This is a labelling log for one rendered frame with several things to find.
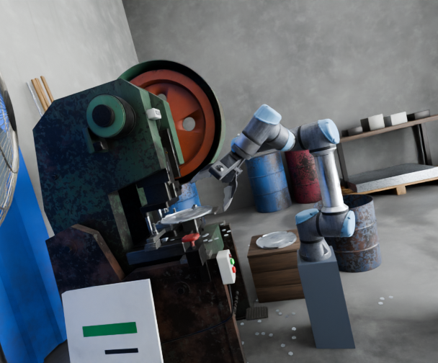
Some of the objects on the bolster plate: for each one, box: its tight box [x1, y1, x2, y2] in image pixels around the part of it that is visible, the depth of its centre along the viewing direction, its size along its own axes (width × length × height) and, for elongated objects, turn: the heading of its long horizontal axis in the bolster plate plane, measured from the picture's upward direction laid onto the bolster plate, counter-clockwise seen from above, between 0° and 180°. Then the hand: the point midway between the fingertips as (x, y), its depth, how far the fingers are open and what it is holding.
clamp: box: [144, 223, 166, 251], centre depth 128 cm, size 6×17×10 cm, turn 58°
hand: (205, 197), depth 87 cm, fingers open, 14 cm apart
